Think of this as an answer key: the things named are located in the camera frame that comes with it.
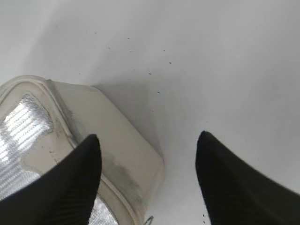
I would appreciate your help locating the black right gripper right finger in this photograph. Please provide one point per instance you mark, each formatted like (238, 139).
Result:
(234, 193)

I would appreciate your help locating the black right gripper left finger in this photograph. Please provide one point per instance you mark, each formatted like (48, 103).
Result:
(64, 195)

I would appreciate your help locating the cream fabric zipper bag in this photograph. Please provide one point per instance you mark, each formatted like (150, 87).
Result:
(42, 121)

